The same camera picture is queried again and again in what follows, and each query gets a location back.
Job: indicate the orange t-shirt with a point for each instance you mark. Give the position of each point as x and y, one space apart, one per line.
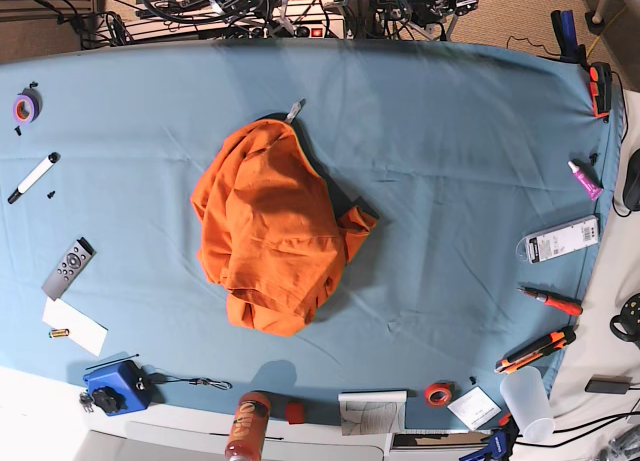
269 232

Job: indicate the blue table cloth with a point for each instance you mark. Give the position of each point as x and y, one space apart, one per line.
459 151

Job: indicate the small red block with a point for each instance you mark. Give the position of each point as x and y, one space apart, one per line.
295 413

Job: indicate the spiral notebook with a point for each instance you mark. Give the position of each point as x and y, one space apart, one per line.
369 413

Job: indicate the white power strip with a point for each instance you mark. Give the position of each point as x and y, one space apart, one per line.
303 19

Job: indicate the red tape roll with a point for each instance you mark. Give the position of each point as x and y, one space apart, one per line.
439 394

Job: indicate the orange drink bottle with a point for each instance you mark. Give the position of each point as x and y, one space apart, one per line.
248 430

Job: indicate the white square card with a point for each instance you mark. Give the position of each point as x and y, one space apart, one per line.
474 409

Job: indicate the grey remote control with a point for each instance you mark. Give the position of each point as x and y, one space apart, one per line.
68 268

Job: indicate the blue clamp box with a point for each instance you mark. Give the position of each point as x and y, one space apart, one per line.
119 388

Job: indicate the red screwdriver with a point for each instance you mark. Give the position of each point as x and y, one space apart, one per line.
569 306

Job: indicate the clear plastic cup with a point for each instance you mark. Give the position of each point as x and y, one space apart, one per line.
525 396

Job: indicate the orange black utility knife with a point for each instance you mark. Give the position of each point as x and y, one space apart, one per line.
540 348

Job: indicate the purple glue tube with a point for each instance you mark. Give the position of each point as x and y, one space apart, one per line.
591 186

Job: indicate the white paper card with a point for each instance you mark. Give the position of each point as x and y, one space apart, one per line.
84 331

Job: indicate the black white marker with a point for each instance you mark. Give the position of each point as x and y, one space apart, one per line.
39 171

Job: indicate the blue bar clamp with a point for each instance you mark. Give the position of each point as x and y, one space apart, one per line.
499 444

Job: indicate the small AA battery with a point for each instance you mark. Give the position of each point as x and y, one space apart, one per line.
59 333

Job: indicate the purple tape roll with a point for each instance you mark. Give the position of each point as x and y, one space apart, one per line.
27 106

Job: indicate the orange black table clamp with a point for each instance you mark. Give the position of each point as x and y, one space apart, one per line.
601 88

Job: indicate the black power adapter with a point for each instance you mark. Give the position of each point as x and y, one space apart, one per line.
607 385

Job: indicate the blue black clamp handle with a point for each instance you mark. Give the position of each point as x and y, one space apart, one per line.
566 36

